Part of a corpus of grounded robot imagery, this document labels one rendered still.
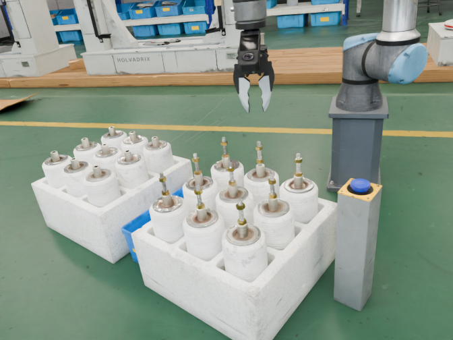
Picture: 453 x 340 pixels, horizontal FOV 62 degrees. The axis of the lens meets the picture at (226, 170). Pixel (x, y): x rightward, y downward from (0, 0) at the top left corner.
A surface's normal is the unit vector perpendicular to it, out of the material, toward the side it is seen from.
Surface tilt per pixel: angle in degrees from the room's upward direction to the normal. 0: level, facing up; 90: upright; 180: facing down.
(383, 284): 0
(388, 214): 0
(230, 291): 90
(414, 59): 98
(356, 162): 90
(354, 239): 90
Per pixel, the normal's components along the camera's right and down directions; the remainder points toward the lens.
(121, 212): 0.79, 0.21
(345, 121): -0.31, 0.47
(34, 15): 0.95, 0.06
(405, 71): 0.46, 0.48
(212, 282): -0.62, 0.41
